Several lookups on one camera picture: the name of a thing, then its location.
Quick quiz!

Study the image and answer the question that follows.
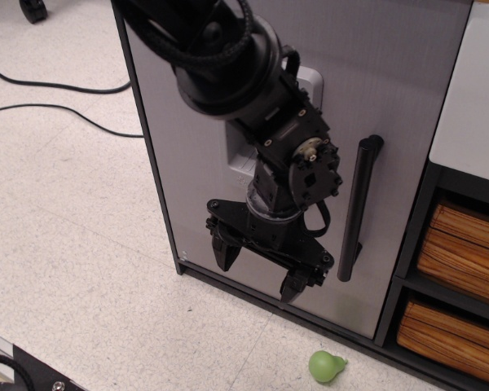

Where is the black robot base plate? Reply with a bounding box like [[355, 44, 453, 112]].
[[0, 336, 86, 391]]

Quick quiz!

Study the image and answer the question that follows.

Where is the black floor cable upper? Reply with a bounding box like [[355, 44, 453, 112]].
[[0, 64, 132, 95]]

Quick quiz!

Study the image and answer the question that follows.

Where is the black bar door handle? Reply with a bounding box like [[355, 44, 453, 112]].
[[337, 134, 384, 282]]

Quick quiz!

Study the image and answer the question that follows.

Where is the black fridge cabinet frame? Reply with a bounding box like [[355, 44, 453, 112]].
[[117, 1, 489, 390]]

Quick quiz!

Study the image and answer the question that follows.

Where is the white counter top panel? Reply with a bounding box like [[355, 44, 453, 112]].
[[430, 1, 489, 180]]

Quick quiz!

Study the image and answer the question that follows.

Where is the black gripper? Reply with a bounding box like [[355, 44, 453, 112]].
[[206, 200, 334, 303]]

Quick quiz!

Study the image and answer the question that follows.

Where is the black floor cable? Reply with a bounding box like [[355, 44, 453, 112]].
[[0, 64, 132, 95], [0, 103, 144, 138]]

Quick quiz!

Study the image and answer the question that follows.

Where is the green toy pear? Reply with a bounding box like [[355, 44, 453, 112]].
[[308, 350, 348, 383]]

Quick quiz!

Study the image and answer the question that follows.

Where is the grey toy fridge door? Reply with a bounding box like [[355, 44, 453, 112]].
[[118, 1, 472, 339]]

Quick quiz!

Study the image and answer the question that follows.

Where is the black floor cable lower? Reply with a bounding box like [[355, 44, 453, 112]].
[[0, 103, 144, 138]]

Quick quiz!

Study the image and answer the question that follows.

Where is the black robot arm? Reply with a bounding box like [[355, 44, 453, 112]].
[[115, 1, 341, 304]]

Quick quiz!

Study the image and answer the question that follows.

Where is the grey water dispenser panel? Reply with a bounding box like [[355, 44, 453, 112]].
[[222, 66, 324, 188]]

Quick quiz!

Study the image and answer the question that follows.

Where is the upper wooden drawer basket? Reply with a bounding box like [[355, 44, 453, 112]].
[[417, 201, 489, 303]]

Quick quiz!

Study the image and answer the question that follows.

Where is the black caster wheel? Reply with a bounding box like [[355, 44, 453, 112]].
[[19, 0, 48, 24]]

